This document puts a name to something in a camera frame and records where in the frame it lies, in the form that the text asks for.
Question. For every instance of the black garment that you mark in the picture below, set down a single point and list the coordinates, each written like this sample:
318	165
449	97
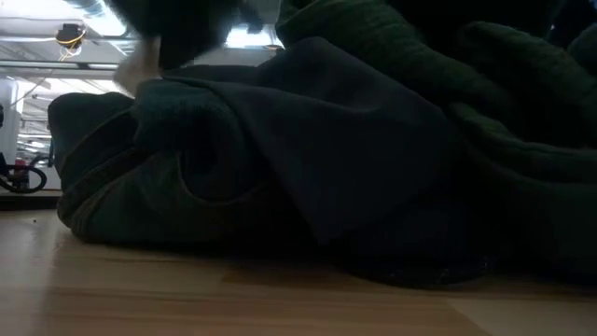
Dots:
326	140

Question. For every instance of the black ceiling-mounted camera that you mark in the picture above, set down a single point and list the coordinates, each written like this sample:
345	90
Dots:
70	35

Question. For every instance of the dark green garment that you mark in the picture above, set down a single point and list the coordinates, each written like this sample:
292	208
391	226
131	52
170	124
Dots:
513	210

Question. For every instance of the ceiling light panel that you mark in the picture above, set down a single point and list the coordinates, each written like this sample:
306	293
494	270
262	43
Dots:
252	38

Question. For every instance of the black metal table frame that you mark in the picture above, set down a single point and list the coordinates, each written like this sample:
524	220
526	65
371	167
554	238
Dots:
28	201

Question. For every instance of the beige sock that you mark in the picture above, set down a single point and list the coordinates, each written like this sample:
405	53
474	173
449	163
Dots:
137	65

